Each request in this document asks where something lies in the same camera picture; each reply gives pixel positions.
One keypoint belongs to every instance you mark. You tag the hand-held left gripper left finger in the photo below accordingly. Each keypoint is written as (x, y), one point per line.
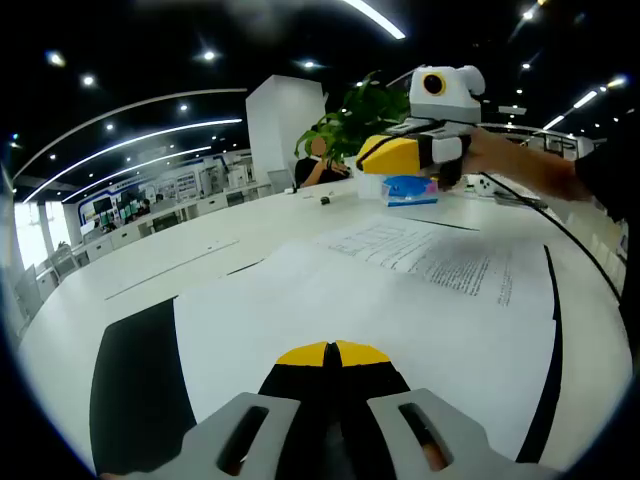
(295, 370)

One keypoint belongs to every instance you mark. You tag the long ceiling light strip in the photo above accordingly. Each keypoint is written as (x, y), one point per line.
(380, 20)

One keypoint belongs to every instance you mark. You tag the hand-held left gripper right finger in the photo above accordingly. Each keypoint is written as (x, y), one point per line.
(370, 370)

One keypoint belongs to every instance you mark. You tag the green potted plant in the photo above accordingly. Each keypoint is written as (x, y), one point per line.
(370, 110)

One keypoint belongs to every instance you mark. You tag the white background counter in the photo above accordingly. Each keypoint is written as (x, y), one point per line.
(165, 220)

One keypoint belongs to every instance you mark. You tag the grey laptop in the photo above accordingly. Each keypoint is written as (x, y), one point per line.
(280, 180)

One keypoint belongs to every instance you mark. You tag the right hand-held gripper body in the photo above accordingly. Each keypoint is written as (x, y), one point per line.
(450, 105)

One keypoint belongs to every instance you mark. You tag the white plant pot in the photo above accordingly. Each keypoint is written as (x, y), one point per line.
(367, 185)

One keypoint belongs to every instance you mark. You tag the blue tissue packet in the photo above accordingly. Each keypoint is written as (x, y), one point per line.
(407, 192)

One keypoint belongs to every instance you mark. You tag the person's black shirt torso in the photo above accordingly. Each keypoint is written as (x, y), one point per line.
(605, 175)

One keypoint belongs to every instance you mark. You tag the white pillar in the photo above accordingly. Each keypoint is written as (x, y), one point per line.
(275, 130)

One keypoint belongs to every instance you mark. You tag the white bound document black cover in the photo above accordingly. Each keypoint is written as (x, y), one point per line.
(350, 300)

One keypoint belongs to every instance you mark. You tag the person's right hand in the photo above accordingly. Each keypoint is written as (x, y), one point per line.
(485, 152)

